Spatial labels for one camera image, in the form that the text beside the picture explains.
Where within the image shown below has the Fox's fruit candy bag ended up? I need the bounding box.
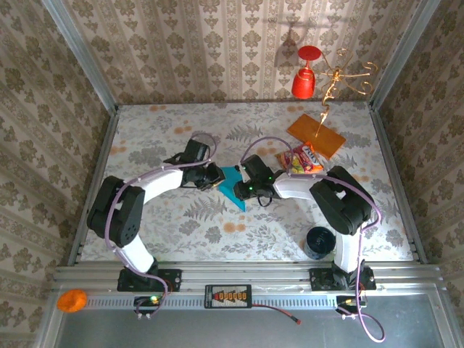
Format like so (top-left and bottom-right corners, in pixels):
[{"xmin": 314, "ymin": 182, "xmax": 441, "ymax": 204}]
[{"xmin": 274, "ymin": 141, "xmax": 324, "ymax": 174}]

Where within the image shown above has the dark blue mug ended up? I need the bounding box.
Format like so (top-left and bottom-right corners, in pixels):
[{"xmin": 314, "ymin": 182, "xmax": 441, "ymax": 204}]
[{"xmin": 303, "ymin": 226, "xmax": 336, "ymax": 260}]

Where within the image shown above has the wooden rack base board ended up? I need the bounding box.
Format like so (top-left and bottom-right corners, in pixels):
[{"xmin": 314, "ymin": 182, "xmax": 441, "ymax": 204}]
[{"xmin": 287, "ymin": 114, "xmax": 346, "ymax": 160}]

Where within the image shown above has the black power distribution board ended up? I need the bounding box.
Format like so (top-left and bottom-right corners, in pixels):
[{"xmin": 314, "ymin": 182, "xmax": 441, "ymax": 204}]
[{"xmin": 204, "ymin": 284, "xmax": 253, "ymax": 310}]

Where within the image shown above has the red wine glass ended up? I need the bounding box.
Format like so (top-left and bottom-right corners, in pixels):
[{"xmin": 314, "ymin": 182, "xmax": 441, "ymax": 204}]
[{"xmin": 291, "ymin": 45, "xmax": 322, "ymax": 100}]

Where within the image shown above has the small black controller box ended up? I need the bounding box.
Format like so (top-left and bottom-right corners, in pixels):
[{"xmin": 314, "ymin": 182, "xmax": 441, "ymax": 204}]
[
  {"xmin": 336, "ymin": 295, "xmax": 367, "ymax": 315},
  {"xmin": 133, "ymin": 295, "xmax": 163, "ymax": 315}
]

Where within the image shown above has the orange ball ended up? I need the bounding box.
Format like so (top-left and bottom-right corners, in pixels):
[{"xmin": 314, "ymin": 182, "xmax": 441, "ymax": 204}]
[{"xmin": 57, "ymin": 289, "xmax": 88, "ymax": 313}]

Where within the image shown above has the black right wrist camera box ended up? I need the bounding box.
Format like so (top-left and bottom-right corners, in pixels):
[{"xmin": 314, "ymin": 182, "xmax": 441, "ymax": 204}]
[{"xmin": 241, "ymin": 154, "xmax": 271, "ymax": 179}]

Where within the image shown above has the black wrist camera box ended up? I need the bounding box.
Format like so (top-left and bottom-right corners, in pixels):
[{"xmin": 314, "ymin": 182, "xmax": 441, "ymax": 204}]
[
  {"xmin": 241, "ymin": 154, "xmax": 271, "ymax": 179},
  {"xmin": 183, "ymin": 139, "xmax": 211, "ymax": 164}
]

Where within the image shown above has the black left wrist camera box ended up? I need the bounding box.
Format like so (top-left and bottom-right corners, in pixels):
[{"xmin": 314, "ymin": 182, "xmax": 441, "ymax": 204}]
[{"xmin": 183, "ymin": 139, "xmax": 211, "ymax": 164}]

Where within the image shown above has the aluminium frame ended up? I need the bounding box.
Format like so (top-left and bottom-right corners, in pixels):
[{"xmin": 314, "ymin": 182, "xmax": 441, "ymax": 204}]
[{"xmin": 34, "ymin": 0, "xmax": 452, "ymax": 348}]

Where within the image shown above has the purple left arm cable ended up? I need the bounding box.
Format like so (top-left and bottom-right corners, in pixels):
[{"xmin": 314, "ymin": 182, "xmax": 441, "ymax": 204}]
[{"xmin": 104, "ymin": 132, "xmax": 218, "ymax": 320}]

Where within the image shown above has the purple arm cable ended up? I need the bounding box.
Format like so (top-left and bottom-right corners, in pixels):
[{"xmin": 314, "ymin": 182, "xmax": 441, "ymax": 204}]
[
  {"xmin": 104, "ymin": 132, "xmax": 218, "ymax": 320},
  {"xmin": 241, "ymin": 136, "xmax": 386, "ymax": 343}
]

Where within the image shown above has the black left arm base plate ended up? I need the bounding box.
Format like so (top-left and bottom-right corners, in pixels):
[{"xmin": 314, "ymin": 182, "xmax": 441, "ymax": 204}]
[{"xmin": 117, "ymin": 260, "xmax": 183, "ymax": 293}]

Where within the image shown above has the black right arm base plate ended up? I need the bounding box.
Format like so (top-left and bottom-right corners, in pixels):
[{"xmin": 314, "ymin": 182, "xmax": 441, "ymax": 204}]
[{"xmin": 309, "ymin": 266, "xmax": 377, "ymax": 291}]

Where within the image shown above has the red wire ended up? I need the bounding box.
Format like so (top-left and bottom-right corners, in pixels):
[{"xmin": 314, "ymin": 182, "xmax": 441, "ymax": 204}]
[{"xmin": 252, "ymin": 303, "xmax": 302, "ymax": 325}]

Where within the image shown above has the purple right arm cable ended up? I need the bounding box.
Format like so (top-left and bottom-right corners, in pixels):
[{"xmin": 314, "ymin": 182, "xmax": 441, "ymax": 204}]
[{"xmin": 241, "ymin": 136, "xmax": 386, "ymax": 343}]

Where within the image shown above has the white slotted cable duct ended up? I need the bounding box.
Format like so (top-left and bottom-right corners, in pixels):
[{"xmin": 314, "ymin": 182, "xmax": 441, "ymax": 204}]
[{"xmin": 86, "ymin": 295, "xmax": 338, "ymax": 310}]

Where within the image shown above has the gold wire glass rack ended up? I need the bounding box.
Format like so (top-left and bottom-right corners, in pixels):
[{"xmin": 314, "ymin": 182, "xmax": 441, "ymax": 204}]
[{"xmin": 315, "ymin": 49, "xmax": 378, "ymax": 138}]

